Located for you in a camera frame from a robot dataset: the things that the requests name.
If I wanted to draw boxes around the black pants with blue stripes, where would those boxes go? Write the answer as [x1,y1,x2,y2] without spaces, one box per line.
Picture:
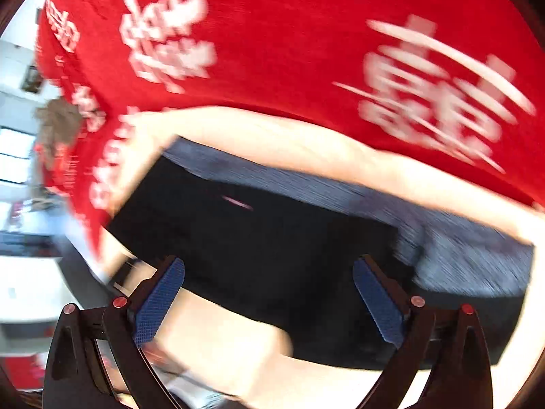
[104,136,535,371]

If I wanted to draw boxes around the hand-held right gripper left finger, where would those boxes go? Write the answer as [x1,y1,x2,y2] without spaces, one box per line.
[43,256,186,409]

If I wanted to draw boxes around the brown fuzzy object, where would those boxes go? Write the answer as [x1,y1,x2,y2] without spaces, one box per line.
[36,97,84,148]

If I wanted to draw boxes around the red printed blanket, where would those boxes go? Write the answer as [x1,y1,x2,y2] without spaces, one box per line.
[34,0,545,265]

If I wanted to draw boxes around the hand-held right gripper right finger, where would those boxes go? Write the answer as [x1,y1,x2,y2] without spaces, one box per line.
[353,255,495,409]

